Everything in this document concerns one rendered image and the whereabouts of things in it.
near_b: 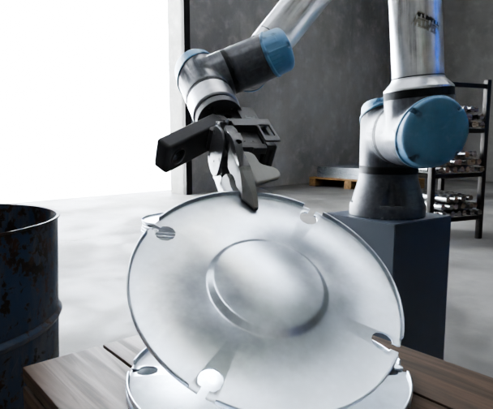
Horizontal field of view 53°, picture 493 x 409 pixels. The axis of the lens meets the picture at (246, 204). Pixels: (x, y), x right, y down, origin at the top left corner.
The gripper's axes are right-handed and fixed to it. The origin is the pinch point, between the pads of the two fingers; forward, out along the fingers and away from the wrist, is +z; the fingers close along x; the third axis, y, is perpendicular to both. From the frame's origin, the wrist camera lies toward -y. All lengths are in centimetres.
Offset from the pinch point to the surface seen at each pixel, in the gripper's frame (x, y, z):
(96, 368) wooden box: 13.2, -18.6, 11.1
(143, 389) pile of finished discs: 7.3, -15.1, 17.6
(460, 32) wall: 166, 555, -517
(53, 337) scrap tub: 34.0, -22.7, -7.7
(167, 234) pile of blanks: 65, 10, -58
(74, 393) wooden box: 10.4, -21.3, 15.1
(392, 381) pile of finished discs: 2.9, 8.5, 24.0
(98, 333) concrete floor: 100, -9, -51
